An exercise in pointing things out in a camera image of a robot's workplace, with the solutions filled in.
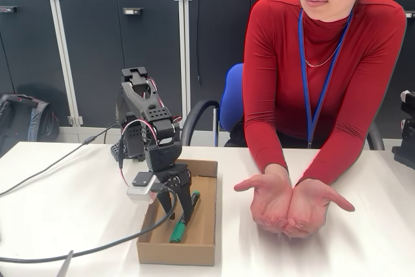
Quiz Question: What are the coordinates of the hanging thin black cable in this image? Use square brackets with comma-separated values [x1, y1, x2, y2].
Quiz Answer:
[195, 0, 204, 87]

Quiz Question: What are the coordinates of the person's left hand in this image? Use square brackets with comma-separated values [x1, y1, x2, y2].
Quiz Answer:
[283, 178, 356, 239]

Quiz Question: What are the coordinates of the person in red top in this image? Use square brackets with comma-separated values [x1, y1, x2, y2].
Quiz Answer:
[242, 0, 408, 149]

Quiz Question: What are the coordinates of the blue office chair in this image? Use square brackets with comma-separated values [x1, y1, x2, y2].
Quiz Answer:
[180, 62, 386, 152]

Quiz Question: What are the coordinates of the person's right hand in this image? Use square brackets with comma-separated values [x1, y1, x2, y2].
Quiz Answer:
[233, 163, 296, 235]

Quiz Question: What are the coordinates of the dark cabinet door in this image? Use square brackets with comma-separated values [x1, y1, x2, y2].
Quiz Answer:
[0, 0, 71, 128]
[51, 0, 184, 130]
[187, 0, 302, 132]
[397, 0, 415, 140]

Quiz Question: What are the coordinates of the red white servo wire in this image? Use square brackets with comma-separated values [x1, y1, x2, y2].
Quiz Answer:
[117, 120, 163, 189]

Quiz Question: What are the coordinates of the thin silver necklace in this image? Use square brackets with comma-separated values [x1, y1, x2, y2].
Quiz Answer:
[305, 42, 342, 67]

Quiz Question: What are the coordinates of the blue lanyard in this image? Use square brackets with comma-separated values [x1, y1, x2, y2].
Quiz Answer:
[298, 9, 355, 149]

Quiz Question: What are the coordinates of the grey metal strip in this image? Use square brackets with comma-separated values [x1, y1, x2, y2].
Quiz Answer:
[56, 250, 75, 277]

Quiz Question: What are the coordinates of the white gripper camera box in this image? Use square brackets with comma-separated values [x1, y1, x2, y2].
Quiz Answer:
[125, 171, 157, 206]

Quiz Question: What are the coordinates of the left forearm in red sleeve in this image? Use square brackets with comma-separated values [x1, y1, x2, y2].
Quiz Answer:
[293, 108, 380, 189]

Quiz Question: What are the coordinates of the open brown cardboard box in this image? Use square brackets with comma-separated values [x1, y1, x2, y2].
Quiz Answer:
[136, 159, 219, 267]

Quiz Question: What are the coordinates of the thick black camera cable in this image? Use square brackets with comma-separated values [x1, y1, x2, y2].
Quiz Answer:
[0, 183, 178, 264]

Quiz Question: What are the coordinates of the right forearm in red sleeve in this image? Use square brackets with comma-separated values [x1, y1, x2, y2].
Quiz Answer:
[243, 114, 291, 176]

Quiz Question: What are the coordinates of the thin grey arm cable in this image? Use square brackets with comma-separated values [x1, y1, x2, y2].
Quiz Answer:
[0, 123, 120, 197]

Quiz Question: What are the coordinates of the dark grey backpack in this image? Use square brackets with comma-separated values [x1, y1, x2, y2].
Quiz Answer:
[0, 92, 61, 158]

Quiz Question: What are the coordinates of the green capped black marker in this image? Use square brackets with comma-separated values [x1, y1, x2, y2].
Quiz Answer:
[169, 191, 202, 245]

